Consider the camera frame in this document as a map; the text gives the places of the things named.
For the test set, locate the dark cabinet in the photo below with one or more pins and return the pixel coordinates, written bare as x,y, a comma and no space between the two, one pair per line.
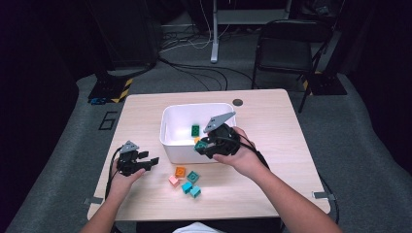
129,32

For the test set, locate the cyan toy block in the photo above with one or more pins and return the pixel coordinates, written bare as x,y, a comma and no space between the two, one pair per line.
187,187
195,192

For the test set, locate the dark green toy block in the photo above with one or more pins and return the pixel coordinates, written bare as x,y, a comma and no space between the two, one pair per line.
195,130

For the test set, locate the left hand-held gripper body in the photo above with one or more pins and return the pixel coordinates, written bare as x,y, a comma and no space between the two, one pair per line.
128,161

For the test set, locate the teal green toy block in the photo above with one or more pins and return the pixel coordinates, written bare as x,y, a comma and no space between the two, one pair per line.
200,146
193,177

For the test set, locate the orange toy block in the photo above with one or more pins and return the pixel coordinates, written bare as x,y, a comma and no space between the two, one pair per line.
197,139
180,172

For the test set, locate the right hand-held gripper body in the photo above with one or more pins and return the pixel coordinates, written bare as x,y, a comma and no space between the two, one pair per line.
226,142

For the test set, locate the grey tape strip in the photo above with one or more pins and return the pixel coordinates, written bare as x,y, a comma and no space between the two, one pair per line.
92,201
322,195

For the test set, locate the black striped stand base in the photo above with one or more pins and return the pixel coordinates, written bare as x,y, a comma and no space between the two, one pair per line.
107,89

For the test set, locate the person's left hand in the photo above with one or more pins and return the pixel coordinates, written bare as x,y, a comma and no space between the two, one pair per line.
121,184

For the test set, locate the person's right hand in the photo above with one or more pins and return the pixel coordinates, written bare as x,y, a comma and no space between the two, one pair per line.
243,161

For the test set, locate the black folding chair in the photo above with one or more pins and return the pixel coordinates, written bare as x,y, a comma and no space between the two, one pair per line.
285,55

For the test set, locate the round dark table grommet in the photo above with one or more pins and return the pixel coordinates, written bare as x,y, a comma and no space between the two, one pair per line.
237,102

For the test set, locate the pink toy block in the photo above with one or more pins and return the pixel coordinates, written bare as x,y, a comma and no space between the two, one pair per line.
174,181

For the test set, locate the person's white clothing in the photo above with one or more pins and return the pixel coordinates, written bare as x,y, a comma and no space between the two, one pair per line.
197,228

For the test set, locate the white plastic storage box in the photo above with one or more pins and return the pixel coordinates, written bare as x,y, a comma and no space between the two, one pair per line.
181,155

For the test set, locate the white desk frame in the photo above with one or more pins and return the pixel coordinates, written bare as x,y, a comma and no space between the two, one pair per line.
214,32

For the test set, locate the small blue object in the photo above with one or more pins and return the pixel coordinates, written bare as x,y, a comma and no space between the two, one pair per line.
97,101

